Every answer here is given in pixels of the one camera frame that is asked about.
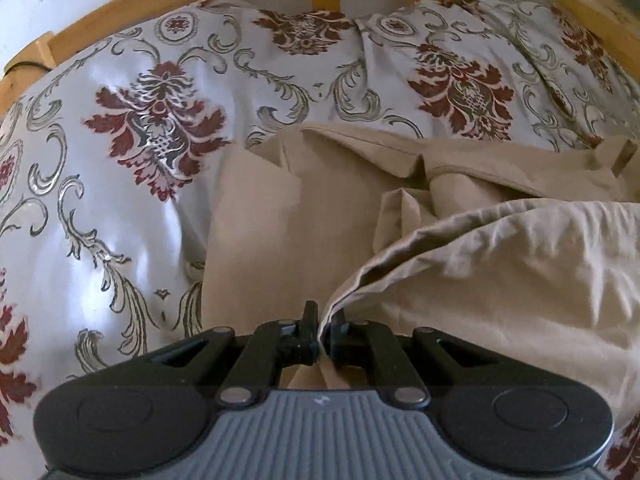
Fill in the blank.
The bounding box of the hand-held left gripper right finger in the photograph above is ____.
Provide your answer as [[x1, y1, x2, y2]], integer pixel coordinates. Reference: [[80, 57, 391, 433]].
[[325, 310, 521, 407]]

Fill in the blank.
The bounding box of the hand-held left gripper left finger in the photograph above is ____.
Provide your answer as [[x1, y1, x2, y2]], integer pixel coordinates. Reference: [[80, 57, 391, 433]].
[[125, 301, 319, 407]]

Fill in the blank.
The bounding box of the beige hooded zip jacket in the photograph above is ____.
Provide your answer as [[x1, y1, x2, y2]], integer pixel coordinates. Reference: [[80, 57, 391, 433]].
[[201, 125, 640, 413]]

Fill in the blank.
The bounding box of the floral white and maroon duvet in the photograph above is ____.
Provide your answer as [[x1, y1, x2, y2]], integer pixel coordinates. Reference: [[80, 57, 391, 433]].
[[0, 0, 640, 468]]

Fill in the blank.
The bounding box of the black cable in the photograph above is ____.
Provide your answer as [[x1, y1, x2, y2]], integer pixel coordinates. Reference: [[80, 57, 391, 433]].
[[4, 61, 47, 77]]

